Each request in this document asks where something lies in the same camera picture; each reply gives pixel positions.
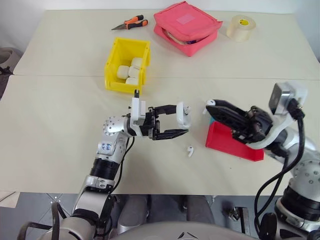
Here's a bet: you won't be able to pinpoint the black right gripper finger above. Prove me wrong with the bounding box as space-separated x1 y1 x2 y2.
214 99 251 117
205 104 251 134

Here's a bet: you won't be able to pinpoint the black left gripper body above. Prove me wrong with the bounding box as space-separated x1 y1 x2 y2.
139 106 162 141

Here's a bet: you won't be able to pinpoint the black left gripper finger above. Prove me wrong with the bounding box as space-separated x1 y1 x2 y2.
153 104 179 117
153 128 190 141

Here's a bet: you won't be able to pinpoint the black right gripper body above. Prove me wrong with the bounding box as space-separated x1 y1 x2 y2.
231 105 275 145

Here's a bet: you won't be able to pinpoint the yellow plastic bin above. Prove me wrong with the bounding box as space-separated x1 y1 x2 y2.
104 37 152 95

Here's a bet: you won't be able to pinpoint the red plastic tray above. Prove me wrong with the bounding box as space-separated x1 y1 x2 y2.
205 121 265 163

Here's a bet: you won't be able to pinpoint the beige tape roll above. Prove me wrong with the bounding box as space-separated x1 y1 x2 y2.
226 14 257 43

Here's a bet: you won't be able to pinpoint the pink fabric zip pouch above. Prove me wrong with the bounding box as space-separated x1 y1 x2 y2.
153 1 224 58

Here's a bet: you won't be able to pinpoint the grey round object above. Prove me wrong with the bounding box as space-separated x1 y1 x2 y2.
0 46 21 76

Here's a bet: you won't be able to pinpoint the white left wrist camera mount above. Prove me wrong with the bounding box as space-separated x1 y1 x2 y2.
128 96 148 138

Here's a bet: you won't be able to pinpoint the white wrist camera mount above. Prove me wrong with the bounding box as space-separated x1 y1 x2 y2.
128 96 148 138
246 82 309 151

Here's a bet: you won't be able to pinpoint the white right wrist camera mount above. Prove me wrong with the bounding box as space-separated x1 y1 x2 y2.
246 82 309 151

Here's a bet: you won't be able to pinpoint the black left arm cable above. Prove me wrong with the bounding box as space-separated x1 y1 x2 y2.
18 89 141 240

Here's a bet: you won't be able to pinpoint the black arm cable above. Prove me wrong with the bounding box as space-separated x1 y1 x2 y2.
254 98 307 240
18 89 141 240

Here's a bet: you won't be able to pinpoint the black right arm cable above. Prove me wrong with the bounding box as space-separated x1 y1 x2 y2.
254 98 307 240

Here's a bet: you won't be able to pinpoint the orange black handled pliers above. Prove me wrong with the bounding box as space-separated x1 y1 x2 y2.
111 14 149 32

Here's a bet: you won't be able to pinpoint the rusty metal bracket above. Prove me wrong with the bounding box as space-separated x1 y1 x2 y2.
226 206 251 236

